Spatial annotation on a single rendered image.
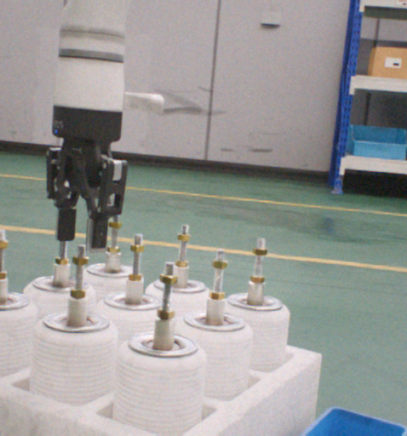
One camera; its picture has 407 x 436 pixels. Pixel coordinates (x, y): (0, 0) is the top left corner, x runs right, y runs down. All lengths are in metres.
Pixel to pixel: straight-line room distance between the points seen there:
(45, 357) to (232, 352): 0.21
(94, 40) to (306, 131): 5.07
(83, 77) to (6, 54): 5.44
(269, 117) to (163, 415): 5.12
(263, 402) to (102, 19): 0.46
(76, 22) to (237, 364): 0.42
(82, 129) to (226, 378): 0.33
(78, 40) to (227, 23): 5.09
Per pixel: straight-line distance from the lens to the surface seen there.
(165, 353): 0.77
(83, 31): 0.79
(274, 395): 0.92
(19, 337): 0.91
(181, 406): 0.78
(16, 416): 0.84
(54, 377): 0.84
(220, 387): 0.88
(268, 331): 0.97
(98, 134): 0.79
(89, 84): 0.79
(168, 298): 0.78
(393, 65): 5.19
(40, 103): 6.12
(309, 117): 5.82
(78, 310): 0.85
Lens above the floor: 0.51
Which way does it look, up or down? 9 degrees down
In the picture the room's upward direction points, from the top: 5 degrees clockwise
